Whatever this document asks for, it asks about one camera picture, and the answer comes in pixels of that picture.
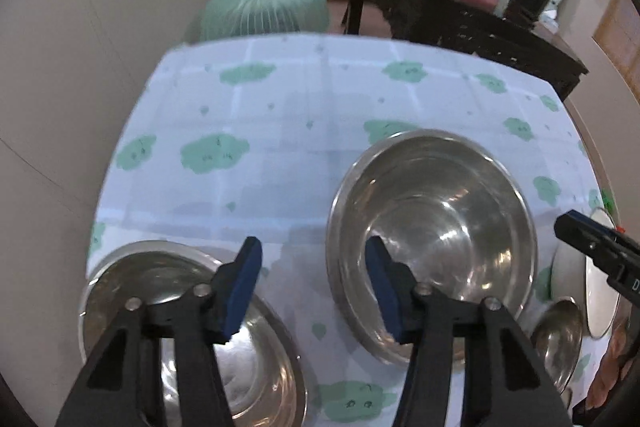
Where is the green mesh food cover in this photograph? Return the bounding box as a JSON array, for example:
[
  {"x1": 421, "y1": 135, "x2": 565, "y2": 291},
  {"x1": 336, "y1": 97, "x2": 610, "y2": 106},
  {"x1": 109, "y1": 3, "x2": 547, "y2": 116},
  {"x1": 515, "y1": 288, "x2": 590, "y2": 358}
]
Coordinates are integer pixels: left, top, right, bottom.
[{"x1": 200, "y1": 0, "x2": 331, "y2": 44}]

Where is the dark carved wooden table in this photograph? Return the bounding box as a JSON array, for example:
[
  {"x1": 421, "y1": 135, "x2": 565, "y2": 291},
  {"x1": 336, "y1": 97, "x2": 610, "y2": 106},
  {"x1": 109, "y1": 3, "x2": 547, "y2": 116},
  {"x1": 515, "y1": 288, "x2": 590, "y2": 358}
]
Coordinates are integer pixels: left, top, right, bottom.
[{"x1": 344, "y1": 0, "x2": 591, "y2": 102}]

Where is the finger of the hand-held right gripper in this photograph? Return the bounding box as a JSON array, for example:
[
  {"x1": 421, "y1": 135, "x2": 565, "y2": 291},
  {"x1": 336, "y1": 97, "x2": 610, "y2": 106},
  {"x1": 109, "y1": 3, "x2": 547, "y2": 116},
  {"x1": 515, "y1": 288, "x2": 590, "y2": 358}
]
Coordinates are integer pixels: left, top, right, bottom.
[{"x1": 554, "y1": 209, "x2": 640, "y2": 280}]

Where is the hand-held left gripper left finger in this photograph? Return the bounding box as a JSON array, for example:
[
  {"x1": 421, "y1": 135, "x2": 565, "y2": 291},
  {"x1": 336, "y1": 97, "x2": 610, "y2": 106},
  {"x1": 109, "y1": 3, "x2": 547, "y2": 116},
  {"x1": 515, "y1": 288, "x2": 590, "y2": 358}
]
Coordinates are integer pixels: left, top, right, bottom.
[{"x1": 55, "y1": 236, "x2": 264, "y2": 427}]

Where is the small stainless steel bowl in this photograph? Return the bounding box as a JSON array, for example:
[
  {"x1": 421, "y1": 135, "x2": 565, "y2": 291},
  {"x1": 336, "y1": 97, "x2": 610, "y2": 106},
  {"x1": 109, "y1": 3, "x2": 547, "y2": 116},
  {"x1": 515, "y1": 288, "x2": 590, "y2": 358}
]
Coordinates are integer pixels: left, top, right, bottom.
[{"x1": 529, "y1": 297, "x2": 587, "y2": 397}]

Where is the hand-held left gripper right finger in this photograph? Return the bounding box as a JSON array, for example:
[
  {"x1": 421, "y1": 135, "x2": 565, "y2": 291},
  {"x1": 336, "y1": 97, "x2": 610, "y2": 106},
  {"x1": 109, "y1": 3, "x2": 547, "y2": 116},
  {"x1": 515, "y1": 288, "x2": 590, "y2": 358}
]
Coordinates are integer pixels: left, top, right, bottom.
[{"x1": 364, "y1": 234, "x2": 573, "y2": 427}]

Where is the cloud print tablecloth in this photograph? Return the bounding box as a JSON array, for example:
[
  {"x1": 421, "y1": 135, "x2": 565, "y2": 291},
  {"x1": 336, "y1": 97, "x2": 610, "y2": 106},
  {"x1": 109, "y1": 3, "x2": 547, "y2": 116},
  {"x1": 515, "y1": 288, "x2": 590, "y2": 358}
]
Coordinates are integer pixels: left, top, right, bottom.
[{"x1": 85, "y1": 34, "x2": 620, "y2": 427}]

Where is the large stainless steel bowl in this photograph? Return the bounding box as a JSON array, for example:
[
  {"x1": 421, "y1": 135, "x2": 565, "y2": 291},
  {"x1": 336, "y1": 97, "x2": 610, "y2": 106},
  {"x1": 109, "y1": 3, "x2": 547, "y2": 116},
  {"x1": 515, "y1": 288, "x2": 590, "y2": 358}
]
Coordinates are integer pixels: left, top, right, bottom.
[
  {"x1": 77, "y1": 239, "x2": 308, "y2": 427},
  {"x1": 325, "y1": 129, "x2": 540, "y2": 367}
]

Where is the white enamel bowl floral print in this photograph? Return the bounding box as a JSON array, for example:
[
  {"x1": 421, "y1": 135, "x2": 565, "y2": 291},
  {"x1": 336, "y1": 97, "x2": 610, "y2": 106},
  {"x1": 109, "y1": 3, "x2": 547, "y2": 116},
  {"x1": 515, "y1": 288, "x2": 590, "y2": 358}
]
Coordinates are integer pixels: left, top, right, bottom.
[{"x1": 549, "y1": 206, "x2": 622, "y2": 340}]

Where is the person's right hand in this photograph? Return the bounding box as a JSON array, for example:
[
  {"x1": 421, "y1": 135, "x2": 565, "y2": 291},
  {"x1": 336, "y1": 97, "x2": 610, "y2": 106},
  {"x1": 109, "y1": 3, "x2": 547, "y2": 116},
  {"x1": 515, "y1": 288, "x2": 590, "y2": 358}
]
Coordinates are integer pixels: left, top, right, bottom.
[{"x1": 585, "y1": 319, "x2": 632, "y2": 414}]

